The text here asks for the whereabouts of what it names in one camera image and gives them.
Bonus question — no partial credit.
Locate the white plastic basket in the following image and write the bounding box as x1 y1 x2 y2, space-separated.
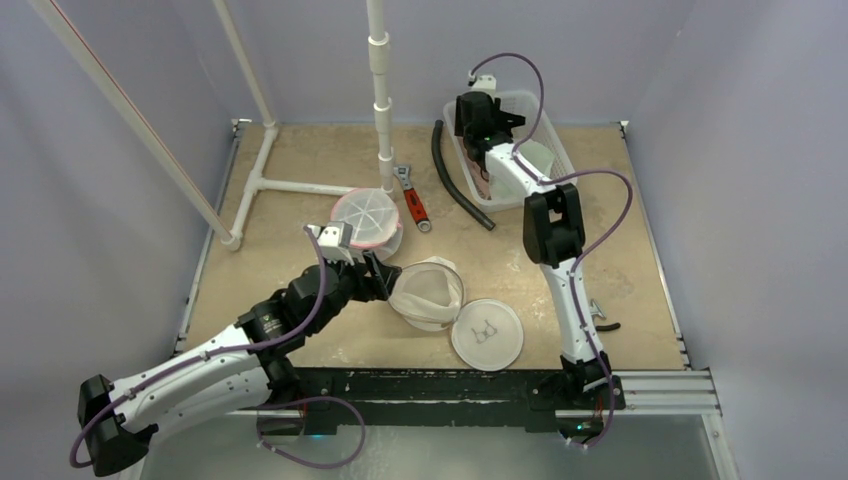
443 90 575 213

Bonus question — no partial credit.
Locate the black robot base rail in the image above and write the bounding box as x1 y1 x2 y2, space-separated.
260 367 626 436

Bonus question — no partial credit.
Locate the pink-rimmed mesh laundry bag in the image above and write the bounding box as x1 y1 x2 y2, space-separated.
330 188 403 261

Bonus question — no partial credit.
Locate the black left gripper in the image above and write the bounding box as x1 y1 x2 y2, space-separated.
307 249 399 334

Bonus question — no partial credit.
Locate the loose purple cable at base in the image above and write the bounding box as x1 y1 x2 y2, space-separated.
255 395 367 470

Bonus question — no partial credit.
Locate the pale green bra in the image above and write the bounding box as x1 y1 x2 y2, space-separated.
489 140 555 201

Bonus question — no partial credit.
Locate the white PVC pipe frame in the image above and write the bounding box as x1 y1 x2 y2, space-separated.
29 0 396 251

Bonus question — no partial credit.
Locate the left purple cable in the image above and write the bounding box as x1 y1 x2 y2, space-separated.
69 226 330 470

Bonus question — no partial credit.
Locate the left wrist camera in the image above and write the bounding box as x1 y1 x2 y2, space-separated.
316 221 354 265

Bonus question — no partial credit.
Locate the black corrugated hose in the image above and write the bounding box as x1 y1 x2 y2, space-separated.
431 119 497 232

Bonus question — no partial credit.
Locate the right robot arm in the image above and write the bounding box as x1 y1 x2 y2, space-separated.
454 91 612 407

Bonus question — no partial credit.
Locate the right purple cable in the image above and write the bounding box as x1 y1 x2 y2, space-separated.
470 52 635 452

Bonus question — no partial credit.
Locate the red-handled adjustable wrench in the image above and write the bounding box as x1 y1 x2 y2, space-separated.
394 164 432 233

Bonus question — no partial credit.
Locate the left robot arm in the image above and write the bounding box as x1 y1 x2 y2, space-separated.
69 252 402 477

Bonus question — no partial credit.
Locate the pink bra in basket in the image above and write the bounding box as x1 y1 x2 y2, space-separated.
463 147 491 201

